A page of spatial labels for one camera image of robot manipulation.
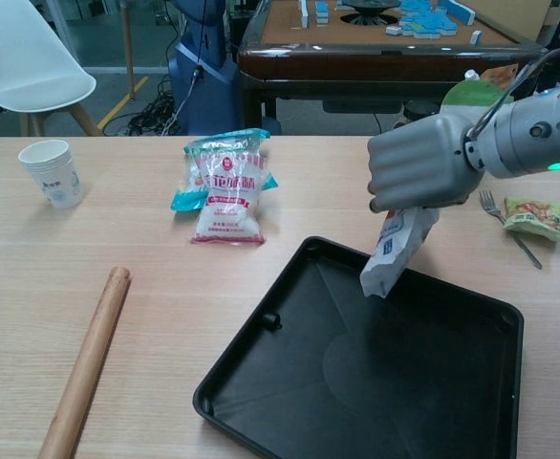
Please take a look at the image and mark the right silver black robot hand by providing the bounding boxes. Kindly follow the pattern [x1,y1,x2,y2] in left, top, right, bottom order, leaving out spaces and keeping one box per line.
[366,113,486,215]

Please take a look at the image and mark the white blue powder bag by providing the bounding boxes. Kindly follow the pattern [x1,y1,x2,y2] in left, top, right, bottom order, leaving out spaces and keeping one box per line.
[359,205,440,300]

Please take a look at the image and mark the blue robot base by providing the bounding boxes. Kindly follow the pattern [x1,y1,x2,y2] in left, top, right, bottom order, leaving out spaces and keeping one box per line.
[167,0,241,138]

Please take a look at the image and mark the green snack packet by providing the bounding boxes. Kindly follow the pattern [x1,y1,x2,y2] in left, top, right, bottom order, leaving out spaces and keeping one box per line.
[502,195,560,244]

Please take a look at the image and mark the black square plastic tray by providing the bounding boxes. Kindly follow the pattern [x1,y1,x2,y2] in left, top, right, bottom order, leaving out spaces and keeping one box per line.
[192,235,525,459]

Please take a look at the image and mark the corn starch pouch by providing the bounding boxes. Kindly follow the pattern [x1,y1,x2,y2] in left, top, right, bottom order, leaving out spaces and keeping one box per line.
[440,70,518,117]

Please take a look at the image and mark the brown mahjong table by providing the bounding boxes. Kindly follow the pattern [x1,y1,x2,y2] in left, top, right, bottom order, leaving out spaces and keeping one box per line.
[236,0,549,138]

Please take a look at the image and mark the metal fork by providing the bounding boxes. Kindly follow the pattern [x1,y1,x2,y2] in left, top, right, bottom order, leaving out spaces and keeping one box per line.
[479,189,544,270]

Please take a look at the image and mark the blue mahjong tile pile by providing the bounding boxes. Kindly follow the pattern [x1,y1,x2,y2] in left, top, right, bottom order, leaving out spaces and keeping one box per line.
[385,0,476,38]

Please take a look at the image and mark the black mahjong table centre dome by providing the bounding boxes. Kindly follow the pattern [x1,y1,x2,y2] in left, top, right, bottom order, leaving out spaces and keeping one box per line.
[339,0,399,25]

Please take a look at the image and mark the pink white sugar bag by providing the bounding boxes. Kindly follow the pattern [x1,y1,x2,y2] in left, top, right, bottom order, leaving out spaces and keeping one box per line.
[189,151,268,246]

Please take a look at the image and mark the teal shrimp snack bag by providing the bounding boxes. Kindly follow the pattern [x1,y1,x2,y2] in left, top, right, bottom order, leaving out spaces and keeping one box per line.
[170,128,280,214]

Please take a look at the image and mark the wooden rolling pin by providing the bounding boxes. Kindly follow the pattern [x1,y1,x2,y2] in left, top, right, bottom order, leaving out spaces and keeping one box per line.
[37,266,132,459]

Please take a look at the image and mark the white plastic chair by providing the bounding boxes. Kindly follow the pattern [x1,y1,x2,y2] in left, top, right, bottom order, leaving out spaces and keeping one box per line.
[0,0,104,138]

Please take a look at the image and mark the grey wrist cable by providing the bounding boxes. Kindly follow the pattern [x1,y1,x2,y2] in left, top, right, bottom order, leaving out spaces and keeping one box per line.
[470,46,560,141]

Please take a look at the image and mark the tangled black floor cables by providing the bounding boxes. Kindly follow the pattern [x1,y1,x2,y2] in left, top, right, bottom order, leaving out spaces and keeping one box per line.
[102,80,183,138]

